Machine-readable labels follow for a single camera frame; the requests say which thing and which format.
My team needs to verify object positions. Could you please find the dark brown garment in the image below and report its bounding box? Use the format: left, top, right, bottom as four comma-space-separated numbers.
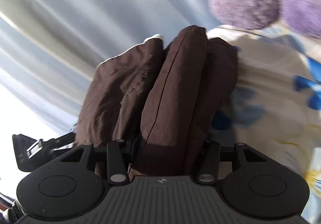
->
74, 26, 238, 176

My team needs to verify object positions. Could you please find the white pleated curtain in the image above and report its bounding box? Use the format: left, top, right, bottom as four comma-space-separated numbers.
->
1, 0, 218, 139

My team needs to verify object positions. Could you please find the blue floral bed sheet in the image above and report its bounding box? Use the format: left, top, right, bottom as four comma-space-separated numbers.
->
207, 22, 320, 223

